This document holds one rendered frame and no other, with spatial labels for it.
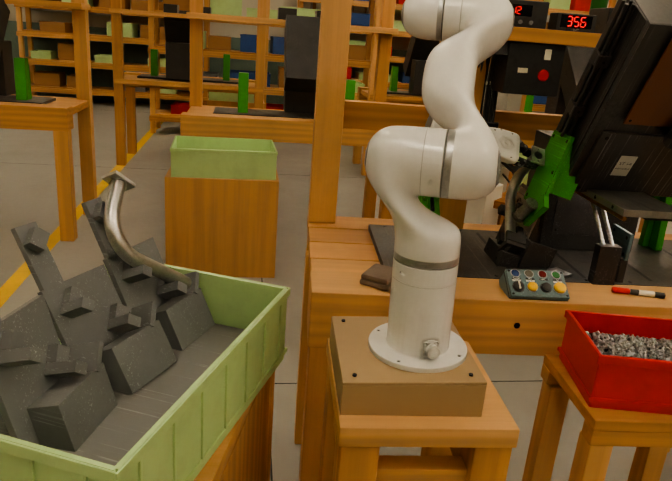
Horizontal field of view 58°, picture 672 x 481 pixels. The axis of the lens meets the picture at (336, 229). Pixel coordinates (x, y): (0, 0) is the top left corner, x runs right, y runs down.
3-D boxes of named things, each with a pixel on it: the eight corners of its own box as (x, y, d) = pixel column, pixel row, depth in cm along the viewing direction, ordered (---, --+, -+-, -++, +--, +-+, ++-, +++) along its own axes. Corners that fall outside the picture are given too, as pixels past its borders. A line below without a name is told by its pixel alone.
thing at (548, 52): (557, 97, 182) (567, 45, 177) (502, 93, 181) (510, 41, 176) (541, 93, 194) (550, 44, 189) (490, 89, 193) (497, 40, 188)
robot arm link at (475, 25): (402, 207, 109) (495, 217, 106) (401, 165, 99) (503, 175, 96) (436, 23, 135) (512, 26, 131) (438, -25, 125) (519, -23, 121)
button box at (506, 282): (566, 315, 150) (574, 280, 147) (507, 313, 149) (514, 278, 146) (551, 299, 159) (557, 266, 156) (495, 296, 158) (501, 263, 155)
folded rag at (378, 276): (375, 272, 158) (376, 261, 157) (403, 279, 155) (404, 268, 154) (358, 284, 150) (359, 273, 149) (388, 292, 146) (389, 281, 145)
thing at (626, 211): (683, 224, 150) (686, 213, 149) (621, 221, 148) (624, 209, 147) (607, 185, 187) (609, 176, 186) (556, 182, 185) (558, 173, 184)
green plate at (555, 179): (564, 218, 166) (598, 146, 160) (537, 209, 165) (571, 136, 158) (548, 206, 177) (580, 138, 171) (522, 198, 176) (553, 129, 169)
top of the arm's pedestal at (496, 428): (517, 449, 107) (520, 429, 106) (337, 447, 104) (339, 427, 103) (465, 356, 138) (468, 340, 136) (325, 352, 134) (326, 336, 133)
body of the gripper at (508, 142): (484, 147, 163) (521, 160, 165) (486, 118, 168) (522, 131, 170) (471, 162, 169) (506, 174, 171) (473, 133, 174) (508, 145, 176)
